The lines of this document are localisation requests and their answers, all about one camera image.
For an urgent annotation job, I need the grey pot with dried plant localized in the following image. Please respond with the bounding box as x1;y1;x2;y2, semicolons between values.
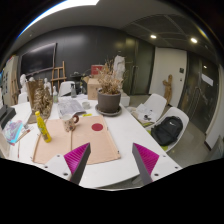
97;59;121;111

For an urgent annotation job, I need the white chair with papers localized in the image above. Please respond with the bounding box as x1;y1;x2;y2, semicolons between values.
131;93;167;127

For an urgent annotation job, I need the white plaster bust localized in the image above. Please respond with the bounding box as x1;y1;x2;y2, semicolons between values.
18;74;28;104

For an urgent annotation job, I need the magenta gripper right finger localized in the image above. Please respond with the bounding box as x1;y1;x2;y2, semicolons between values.
132;143;159;185

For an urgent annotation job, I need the floral ceramic mug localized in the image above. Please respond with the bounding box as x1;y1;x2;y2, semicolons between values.
61;114;79;132

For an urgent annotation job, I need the colourful book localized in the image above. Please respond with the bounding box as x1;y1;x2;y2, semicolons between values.
3;120;23;143

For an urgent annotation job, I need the yellow plastic bottle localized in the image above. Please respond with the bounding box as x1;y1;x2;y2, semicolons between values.
35;111;51;143

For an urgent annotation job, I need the wooden easel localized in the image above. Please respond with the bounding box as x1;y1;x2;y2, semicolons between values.
51;62;67;87

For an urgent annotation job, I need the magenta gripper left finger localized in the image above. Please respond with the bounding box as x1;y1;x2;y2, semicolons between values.
64;143;91;185

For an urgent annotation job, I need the red box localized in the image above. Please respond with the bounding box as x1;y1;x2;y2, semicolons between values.
91;65;103;75

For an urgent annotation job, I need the white chair behind table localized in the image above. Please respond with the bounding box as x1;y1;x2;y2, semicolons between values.
59;81;76;98

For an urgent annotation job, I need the brown woven decorative object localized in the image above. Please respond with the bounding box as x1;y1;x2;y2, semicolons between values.
27;79;53;124

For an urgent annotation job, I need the white chair with backpack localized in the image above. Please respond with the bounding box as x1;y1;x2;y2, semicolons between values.
147;107;189;152

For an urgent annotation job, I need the red round coaster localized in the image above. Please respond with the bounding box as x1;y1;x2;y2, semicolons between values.
92;123;103;131

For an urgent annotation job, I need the wooden figure sculpture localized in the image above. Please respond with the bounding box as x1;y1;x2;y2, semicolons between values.
163;75;173;103

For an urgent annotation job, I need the dark round plant saucer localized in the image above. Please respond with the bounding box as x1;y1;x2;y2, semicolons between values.
95;104;122;117

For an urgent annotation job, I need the clear spray bottle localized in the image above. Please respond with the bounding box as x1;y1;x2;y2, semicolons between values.
53;86;58;103

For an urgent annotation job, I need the small white cup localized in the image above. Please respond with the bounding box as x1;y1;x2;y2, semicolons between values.
82;101;90;109

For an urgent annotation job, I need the cardboard box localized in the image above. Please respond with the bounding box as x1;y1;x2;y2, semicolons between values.
84;77;101;100

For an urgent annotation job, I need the brown cardboard mat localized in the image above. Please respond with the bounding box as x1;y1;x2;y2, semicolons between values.
33;116;120;165

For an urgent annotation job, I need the black backpack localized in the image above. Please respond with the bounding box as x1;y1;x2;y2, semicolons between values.
151;116;183;146

